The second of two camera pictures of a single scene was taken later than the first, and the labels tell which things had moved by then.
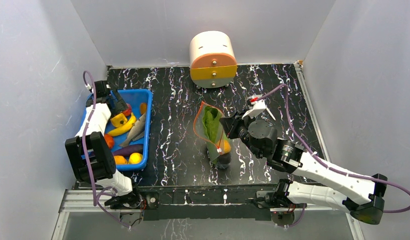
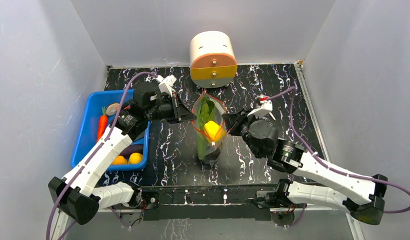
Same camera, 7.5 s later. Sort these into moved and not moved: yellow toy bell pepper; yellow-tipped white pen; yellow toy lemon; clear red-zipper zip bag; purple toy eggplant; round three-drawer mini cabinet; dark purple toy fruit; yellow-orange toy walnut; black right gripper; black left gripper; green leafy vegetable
Moved: green leafy vegetable; black left gripper; yellow toy bell pepper; clear red-zipper zip bag; dark purple toy fruit
Not moved: round three-drawer mini cabinet; purple toy eggplant; yellow toy lemon; yellow-orange toy walnut; yellow-tipped white pen; black right gripper
